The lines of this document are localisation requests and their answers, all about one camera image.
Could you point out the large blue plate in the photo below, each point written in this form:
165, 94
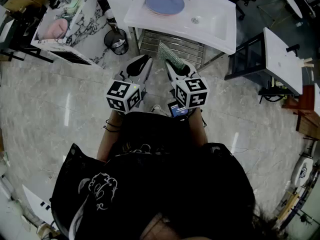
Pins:
165, 2

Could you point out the marble sink cabinet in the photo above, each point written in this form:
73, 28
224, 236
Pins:
87, 29

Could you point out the brown wooden cabinet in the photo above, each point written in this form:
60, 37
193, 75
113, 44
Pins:
306, 109

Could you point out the small screen device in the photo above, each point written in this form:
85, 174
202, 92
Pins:
178, 109

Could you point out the black faucet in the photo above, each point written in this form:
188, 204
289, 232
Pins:
293, 48

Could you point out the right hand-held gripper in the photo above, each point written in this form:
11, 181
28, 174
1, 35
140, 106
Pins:
191, 94

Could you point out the pink wash basin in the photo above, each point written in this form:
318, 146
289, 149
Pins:
56, 29

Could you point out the black wrist bands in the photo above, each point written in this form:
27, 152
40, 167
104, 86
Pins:
112, 127

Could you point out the white sink basin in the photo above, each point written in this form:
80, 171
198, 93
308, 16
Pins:
212, 6

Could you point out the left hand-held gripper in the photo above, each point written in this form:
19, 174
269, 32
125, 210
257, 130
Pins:
122, 96

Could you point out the person's left forearm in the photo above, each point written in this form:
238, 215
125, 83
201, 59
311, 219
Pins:
110, 139

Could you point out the person's black printed shirt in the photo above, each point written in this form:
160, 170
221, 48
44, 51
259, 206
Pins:
162, 179

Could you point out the black mesh wastebasket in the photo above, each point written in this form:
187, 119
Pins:
116, 42

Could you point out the round white table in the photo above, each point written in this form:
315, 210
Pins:
291, 1

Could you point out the metal rack under sink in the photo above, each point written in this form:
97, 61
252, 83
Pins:
175, 46

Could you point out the black-framed white-top stand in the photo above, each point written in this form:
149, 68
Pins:
280, 56

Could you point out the metal sink drain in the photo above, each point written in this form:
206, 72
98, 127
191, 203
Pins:
196, 20

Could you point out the person's right forearm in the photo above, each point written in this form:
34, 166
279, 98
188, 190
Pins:
197, 126

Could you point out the green scrubbing sponge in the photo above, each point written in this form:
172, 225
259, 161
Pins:
168, 54

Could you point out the person's white shoe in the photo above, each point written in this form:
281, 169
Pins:
160, 110

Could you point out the white panel with holes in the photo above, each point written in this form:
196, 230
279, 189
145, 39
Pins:
37, 204

